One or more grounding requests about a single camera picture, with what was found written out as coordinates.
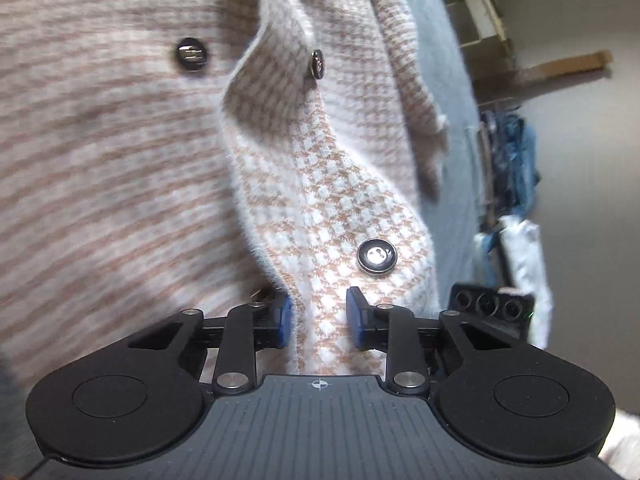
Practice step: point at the white garment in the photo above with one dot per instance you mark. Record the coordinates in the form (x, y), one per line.
(520, 260)

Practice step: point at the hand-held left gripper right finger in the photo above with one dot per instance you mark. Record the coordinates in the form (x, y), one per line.
(354, 317)

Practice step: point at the pile of blue clothes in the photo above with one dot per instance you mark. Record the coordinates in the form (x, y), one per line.
(510, 160)

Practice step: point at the grey fleece blanket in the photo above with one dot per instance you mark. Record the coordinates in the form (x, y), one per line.
(450, 160)

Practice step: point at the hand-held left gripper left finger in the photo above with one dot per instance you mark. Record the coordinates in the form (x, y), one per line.
(286, 320)

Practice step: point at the beige white houndstooth cardigan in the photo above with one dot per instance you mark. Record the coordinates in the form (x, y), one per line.
(125, 160)

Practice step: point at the white wooden desk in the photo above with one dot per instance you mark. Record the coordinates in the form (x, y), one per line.
(480, 15)

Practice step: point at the wooden plank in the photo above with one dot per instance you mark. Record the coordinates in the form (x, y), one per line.
(550, 66)

